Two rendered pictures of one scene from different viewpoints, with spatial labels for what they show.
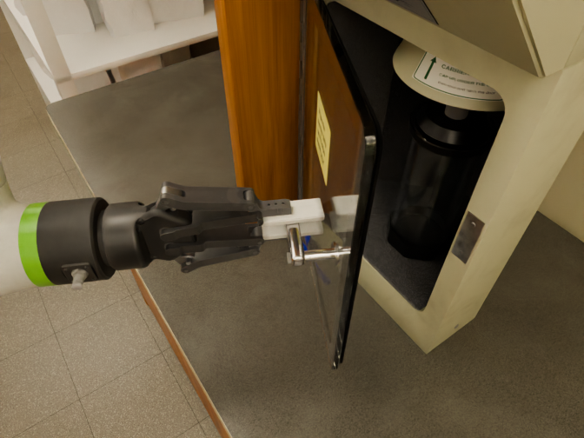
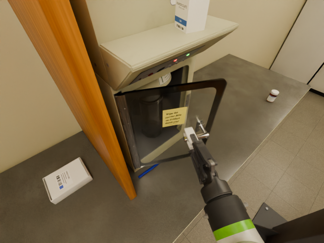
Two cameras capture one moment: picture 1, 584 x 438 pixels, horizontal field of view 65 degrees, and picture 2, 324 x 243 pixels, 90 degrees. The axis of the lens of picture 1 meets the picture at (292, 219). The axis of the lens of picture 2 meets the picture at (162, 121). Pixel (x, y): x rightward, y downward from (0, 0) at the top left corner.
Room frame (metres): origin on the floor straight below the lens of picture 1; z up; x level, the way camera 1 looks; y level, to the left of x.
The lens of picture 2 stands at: (0.48, 0.31, 1.64)
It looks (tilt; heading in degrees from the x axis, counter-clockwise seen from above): 48 degrees down; 264
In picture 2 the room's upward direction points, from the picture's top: straight up
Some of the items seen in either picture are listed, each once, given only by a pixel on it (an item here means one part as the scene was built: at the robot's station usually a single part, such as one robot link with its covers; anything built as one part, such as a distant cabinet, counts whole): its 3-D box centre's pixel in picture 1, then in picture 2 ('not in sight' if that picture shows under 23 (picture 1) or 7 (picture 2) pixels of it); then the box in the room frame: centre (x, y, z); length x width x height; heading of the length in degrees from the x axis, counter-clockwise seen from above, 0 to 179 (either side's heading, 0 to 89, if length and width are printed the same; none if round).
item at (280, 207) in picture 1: (268, 202); (195, 139); (0.35, 0.03, 1.23); 0.05 x 0.01 x 0.03; 98
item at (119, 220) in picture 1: (153, 233); (211, 182); (0.33, 0.16, 1.20); 0.09 x 0.07 x 0.08; 98
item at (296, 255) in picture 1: (307, 231); (195, 133); (0.33, -0.02, 1.20); 0.10 x 0.05 x 0.03; 7
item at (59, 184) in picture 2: not in sight; (68, 179); (0.85, -0.01, 0.96); 0.16 x 0.12 x 0.04; 34
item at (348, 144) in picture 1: (321, 190); (172, 132); (0.41, -0.04, 1.19); 0.30 x 0.01 x 0.40; 7
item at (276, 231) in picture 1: (291, 225); (190, 140); (0.35, 0.00, 1.19); 0.07 x 0.03 x 0.01; 98
